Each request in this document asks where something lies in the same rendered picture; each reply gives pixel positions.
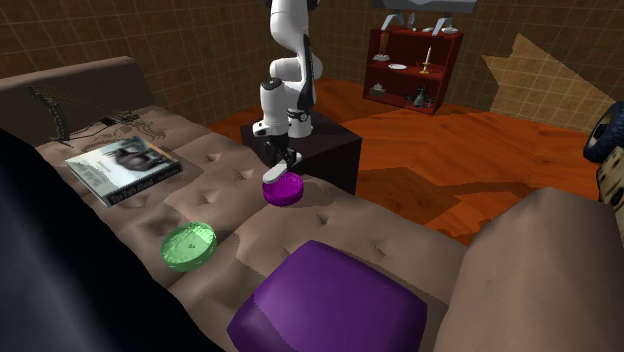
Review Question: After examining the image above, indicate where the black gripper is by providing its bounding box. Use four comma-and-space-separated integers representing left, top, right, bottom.
262, 133, 304, 185

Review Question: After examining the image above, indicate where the purple round dish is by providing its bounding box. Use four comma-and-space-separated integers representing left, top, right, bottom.
262, 171, 305, 208

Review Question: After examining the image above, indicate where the dark robot stand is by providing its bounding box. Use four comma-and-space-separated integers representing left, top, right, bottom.
239, 110, 363, 196

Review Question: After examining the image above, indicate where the brown tufted sofa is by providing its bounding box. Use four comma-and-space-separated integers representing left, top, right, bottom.
0, 55, 624, 352

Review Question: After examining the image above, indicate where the green round dish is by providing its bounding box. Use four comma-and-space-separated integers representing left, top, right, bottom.
159, 221, 218, 273

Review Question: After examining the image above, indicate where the purple cushion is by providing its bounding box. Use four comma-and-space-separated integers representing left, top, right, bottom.
226, 239, 429, 352

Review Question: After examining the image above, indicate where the book with dark animal cover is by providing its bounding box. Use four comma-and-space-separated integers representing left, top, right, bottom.
64, 135, 184, 209

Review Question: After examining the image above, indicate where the dark red bookshelf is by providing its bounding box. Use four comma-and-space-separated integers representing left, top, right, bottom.
362, 0, 479, 117

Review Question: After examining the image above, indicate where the dark blue ribbed round object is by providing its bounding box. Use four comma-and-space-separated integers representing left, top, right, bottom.
582, 101, 624, 165

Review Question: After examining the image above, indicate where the beige spotted object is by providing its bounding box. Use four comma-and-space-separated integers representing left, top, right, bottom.
596, 145, 624, 247

